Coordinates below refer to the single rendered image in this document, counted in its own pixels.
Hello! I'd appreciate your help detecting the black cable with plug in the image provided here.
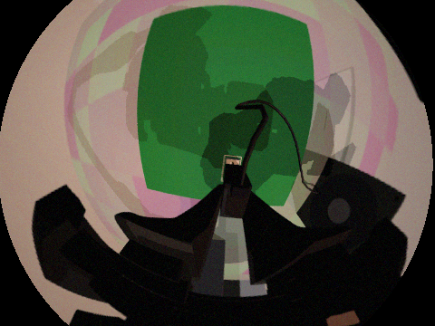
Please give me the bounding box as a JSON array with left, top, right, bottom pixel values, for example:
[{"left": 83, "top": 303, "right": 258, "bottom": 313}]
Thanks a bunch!
[{"left": 220, "top": 99, "right": 314, "bottom": 218}]

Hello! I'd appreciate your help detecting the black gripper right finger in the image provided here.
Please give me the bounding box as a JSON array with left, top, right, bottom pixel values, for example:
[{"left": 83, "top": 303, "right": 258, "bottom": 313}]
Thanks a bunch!
[{"left": 242, "top": 191, "right": 352, "bottom": 286}]

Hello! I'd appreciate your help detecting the green circuit board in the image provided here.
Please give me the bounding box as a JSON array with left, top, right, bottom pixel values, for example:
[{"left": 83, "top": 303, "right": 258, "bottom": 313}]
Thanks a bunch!
[{"left": 137, "top": 5, "right": 314, "bottom": 206}]

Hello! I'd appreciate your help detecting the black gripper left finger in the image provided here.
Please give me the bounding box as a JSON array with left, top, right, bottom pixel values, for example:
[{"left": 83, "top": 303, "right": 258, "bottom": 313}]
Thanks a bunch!
[{"left": 114, "top": 184, "right": 224, "bottom": 282}]

